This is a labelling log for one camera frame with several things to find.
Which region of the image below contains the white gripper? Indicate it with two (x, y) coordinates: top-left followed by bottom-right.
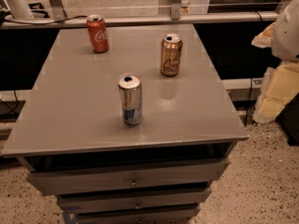
(251, 0), (299, 123)

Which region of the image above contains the silver blue redbull can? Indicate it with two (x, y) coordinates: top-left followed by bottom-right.
(118, 73), (142, 126)

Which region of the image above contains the orange gold soda can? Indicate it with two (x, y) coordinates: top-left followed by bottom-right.
(160, 34), (183, 77)

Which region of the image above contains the red coca-cola can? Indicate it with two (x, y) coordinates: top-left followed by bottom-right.
(86, 15), (109, 53)

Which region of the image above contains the grey drawer cabinet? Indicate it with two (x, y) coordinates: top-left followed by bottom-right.
(3, 24), (247, 224)

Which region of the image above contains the bottom grey drawer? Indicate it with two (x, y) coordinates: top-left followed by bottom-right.
(76, 204), (199, 224)

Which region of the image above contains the grey drawer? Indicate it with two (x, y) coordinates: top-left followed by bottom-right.
(58, 187), (211, 214)
(76, 204), (199, 224)
(28, 158), (230, 195)

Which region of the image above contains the middle grey drawer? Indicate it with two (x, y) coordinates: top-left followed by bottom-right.
(58, 187), (211, 214)

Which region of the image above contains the top grey drawer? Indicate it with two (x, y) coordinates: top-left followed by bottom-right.
(28, 158), (230, 195)

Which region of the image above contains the white pipe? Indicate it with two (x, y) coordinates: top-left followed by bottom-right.
(7, 0), (34, 19)

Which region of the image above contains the grey metal rail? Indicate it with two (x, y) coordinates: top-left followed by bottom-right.
(0, 11), (278, 29)

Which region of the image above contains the black cable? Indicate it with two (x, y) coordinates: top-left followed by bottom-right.
(4, 14), (88, 26)

